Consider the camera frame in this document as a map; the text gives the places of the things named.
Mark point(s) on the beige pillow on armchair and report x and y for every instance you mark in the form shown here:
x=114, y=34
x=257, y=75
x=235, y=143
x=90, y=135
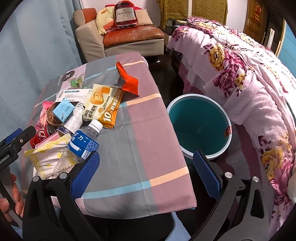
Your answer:
x=143, y=17

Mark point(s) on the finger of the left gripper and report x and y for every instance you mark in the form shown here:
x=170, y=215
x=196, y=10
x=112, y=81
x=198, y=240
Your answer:
x=10, y=151
x=10, y=137

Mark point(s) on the green candy clear wrapper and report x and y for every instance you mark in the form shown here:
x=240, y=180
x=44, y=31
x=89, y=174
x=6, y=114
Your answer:
x=76, y=81

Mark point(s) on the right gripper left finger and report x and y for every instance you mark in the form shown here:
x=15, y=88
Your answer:
x=51, y=212

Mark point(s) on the yellow patterned curtain cloth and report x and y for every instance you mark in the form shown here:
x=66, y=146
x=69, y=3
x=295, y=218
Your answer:
x=178, y=9

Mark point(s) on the teal trash bin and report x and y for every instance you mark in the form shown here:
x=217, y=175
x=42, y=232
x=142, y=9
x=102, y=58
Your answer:
x=200, y=123

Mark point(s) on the pink nabati wafer wrapper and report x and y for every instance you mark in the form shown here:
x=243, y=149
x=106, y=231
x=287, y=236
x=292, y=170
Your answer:
x=43, y=115

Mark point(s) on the cake snack bag orange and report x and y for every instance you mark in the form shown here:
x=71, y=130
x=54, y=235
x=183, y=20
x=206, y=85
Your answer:
x=102, y=103

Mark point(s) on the beige armchair orange cushion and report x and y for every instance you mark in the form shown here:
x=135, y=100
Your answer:
x=148, y=40

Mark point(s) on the wooden door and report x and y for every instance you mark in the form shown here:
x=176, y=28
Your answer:
x=256, y=20

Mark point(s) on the person's left hand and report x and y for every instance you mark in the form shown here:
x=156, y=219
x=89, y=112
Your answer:
x=18, y=199

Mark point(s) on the floral pink bed blanket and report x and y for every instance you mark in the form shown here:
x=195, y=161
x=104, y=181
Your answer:
x=258, y=94

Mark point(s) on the white medicine box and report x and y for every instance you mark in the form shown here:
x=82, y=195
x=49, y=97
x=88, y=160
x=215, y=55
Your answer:
x=73, y=95

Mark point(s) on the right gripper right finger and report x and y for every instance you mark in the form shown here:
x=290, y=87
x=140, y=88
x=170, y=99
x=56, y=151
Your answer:
x=240, y=212

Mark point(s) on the white paper cup blue band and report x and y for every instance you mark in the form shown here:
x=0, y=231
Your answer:
x=73, y=122

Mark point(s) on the woven brown bowl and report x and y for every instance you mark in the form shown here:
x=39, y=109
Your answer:
x=51, y=118

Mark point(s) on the blue grey window curtain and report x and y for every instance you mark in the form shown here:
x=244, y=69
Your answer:
x=37, y=45

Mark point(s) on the plaid tablecloth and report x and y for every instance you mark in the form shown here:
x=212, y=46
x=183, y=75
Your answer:
x=142, y=170

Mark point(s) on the cream cushion on armchair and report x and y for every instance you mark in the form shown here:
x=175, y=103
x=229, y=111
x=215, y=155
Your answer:
x=105, y=20

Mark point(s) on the red soda can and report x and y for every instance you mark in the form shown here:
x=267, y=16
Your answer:
x=46, y=131

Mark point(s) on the orange red snack wrapper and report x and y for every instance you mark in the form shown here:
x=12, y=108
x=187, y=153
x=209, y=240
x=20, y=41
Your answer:
x=125, y=81

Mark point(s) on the plastic water bottle blue label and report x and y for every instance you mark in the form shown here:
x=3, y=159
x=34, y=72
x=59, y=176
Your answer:
x=80, y=146

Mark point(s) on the blue milk carton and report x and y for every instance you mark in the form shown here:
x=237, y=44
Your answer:
x=63, y=110

